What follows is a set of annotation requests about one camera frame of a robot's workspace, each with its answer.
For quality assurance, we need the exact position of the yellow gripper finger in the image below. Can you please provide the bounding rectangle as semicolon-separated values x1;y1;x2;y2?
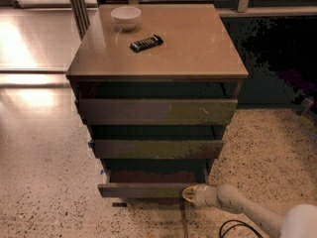
182;185;198;204

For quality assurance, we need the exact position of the drawer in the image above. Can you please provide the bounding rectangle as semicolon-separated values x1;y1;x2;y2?
78;99;238;126
98;169;207;198
90;140;224;160

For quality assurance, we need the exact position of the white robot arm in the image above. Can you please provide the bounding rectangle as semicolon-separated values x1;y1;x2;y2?
182;184;317;238

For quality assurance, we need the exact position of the brown drawer cabinet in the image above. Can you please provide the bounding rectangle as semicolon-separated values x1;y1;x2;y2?
65;3;249;183

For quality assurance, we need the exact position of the black snack bar packet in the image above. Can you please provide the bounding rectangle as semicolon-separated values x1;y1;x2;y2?
129;35;163;53

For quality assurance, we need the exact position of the white bowl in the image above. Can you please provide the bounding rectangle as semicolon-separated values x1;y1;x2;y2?
111;6;142;31

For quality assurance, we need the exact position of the black cable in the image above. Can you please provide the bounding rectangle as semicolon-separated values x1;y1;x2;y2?
218;219;264;238

